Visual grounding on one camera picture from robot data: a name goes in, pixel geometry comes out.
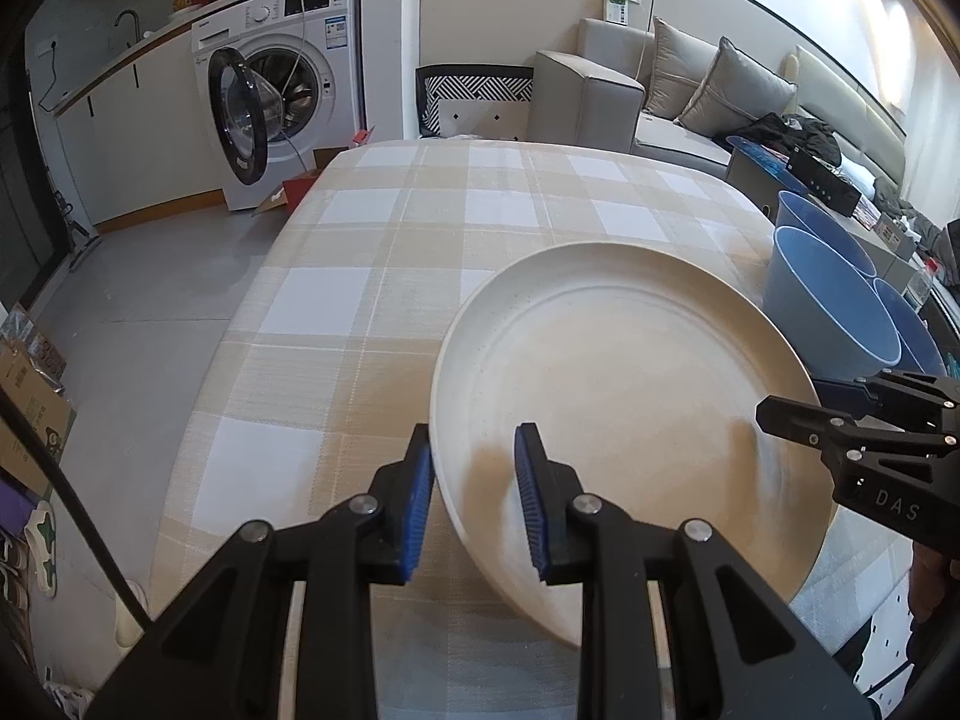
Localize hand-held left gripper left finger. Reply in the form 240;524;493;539
86;424;436;720

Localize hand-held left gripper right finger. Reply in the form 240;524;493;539
514;424;875;720

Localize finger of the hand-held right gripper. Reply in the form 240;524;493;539
814;370;955;413
756;395;959;466

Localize cream plate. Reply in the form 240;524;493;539
429;242;839;650

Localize person's right hand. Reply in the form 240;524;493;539
907;542;952;627

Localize black storage box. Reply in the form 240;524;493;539
786;148;862;215

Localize beige checked tablecloth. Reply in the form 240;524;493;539
150;139;931;720

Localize beige side cabinet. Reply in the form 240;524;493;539
724;146;938;301

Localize black clothing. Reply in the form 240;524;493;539
739;112;845;166

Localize blue booklet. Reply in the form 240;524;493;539
724;135;792;173

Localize grey cushion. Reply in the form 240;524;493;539
646;16;721;121
675;37;797;137

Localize red cardboard box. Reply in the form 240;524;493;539
251;172;323;217

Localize beige sofa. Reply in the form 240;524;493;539
531;15;931;188

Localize white green slipper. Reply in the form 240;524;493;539
22;499;62;601

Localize white kitchen base cabinets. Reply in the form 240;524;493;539
26;0;226;230

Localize white washing machine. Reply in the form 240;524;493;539
189;0;366;212

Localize dark glass door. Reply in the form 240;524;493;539
0;67;61;301

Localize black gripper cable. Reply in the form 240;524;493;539
0;390;152;631

